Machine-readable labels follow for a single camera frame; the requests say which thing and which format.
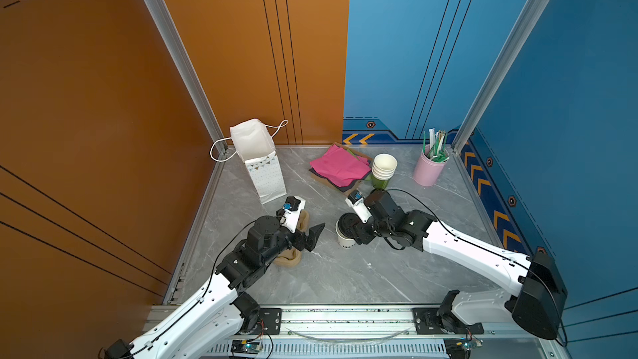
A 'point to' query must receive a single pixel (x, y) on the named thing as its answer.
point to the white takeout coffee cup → (344, 241)
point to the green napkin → (354, 154)
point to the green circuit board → (243, 346)
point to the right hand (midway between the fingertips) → (351, 224)
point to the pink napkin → (340, 166)
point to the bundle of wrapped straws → (437, 150)
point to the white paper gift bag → (253, 140)
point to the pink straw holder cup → (428, 171)
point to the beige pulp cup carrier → (293, 257)
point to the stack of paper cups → (384, 167)
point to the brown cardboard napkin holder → (352, 189)
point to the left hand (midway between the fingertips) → (312, 216)
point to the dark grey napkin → (350, 184)
